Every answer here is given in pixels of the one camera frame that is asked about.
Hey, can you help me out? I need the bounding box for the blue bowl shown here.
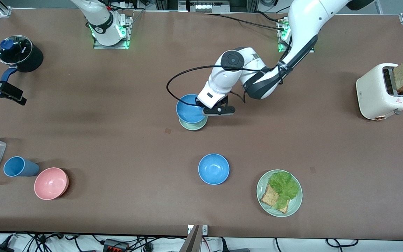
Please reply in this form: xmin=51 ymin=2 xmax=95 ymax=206
xmin=176 ymin=94 xmax=207 ymax=124
xmin=198 ymin=153 xmax=230 ymax=185

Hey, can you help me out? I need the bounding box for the green bowl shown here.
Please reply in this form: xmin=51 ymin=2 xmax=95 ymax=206
xmin=179 ymin=116 xmax=208 ymax=131

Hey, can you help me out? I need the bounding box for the pink bowl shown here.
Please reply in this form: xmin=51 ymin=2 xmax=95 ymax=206
xmin=34 ymin=167 xmax=69 ymax=201

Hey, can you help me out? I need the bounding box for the glass lid with blue knob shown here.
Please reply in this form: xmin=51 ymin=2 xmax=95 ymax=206
xmin=0 ymin=35 xmax=33 ymax=66

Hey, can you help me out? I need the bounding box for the blue cup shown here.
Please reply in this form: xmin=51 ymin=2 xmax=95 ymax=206
xmin=3 ymin=156 xmax=40 ymax=177

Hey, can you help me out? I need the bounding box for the white power strip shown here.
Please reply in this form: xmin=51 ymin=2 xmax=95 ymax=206
xmin=187 ymin=0 xmax=231 ymax=13

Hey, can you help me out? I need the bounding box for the green lettuce leaf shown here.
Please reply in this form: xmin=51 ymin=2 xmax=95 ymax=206
xmin=269 ymin=171 xmax=300 ymax=210

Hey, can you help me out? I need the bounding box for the brown bread slice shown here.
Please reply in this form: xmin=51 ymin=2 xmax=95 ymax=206
xmin=260 ymin=184 xmax=289 ymax=214

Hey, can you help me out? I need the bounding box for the green plate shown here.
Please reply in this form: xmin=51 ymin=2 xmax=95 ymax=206
xmin=256 ymin=169 xmax=303 ymax=217

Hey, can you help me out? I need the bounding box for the grey metal stand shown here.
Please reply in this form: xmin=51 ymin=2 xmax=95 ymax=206
xmin=179 ymin=225 xmax=201 ymax=252

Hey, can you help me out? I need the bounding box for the white toaster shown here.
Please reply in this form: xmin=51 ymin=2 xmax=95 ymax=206
xmin=356 ymin=63 xmax=403 ymax=120

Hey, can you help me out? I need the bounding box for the black adapter with red plugs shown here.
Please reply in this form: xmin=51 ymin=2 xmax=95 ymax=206
xmin=103 ymin=239 xmax=129 ymax=252

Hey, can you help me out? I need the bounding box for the black pot with blue handle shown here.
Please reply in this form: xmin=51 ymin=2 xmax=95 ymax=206
xmin=0 ymin=35 xmax=44 ymax=96

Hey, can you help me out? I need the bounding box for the black table cable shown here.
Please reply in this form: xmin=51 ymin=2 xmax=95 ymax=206
xmin=204 ymin=12 xmax=288 ymax=32

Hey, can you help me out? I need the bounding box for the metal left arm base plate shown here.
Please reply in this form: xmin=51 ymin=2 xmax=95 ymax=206
xmin=277 ymin=17 xmax=316 ymax=53

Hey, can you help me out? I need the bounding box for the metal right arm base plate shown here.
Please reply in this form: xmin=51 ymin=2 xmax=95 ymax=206
xmin=93 ymin=14 xmax=133 ymax=49

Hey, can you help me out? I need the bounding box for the white table bracket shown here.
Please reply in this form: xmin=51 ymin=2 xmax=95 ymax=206
xmin=188 ymin=225 xmax=208 ymax=236

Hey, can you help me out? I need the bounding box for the black looped floor cable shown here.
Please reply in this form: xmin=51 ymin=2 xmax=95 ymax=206
xmin=325 ymin=238 xmax=359 ymax=249

